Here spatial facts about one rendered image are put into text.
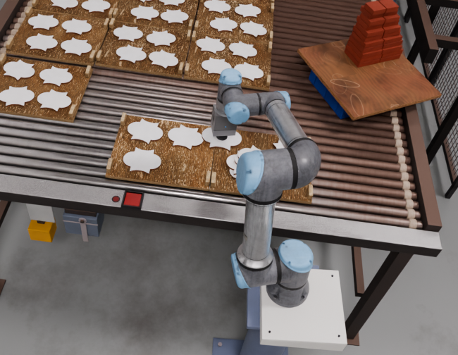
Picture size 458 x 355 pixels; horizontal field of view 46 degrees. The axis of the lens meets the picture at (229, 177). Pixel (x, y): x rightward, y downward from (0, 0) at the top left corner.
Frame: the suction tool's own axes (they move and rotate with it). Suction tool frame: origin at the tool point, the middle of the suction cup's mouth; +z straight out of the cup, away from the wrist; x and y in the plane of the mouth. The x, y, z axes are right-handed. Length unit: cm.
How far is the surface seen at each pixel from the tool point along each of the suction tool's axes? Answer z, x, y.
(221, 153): 18.4, -8.6, -3.3
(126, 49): 17, -78, 33
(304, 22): 20, -105, -65
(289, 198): 18.4, 16.6, -27.0
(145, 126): 17.4, -25.3, 27.1
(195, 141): 17.4, -15.1, 6.9
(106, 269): 112, -13, 49
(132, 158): 17.4, -7.7, 33.6
